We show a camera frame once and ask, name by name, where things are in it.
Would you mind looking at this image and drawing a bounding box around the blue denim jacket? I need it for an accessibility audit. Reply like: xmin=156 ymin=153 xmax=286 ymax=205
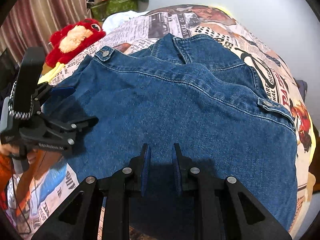
xmin=43 ymin=35 xmax=297 ymax=239

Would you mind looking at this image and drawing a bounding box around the red plush toy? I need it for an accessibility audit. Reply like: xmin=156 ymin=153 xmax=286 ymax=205
xmin=46 ymin=18 xmax=106 ymax=68

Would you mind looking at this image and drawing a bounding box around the white cloth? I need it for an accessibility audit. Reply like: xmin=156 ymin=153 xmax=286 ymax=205
xmin=102 ymin=10 xmax=149 ymax=34

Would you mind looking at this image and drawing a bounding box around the newspaper print bed sheet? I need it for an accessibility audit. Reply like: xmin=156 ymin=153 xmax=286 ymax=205
xmin=1 ymin=5 xmax=317 ymax=239

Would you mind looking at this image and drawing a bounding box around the person's left hand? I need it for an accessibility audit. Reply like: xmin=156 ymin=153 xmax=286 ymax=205
xmin=0 ymin=144 xmax=37 ymax=164

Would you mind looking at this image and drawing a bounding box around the striped brown curtain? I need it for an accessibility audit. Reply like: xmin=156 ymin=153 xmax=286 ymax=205
xmin=1 ymin=0 xmax=91 ymax=62

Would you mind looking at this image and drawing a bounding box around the yellow fleece blanket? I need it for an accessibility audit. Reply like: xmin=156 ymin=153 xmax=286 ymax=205
xmin=38 ymin=62 xmax=65 ymax=85

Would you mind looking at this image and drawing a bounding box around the green patterned bag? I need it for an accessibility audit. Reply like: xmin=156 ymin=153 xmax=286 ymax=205
xmin=90 ymin=0 xmax=138 ymax=22

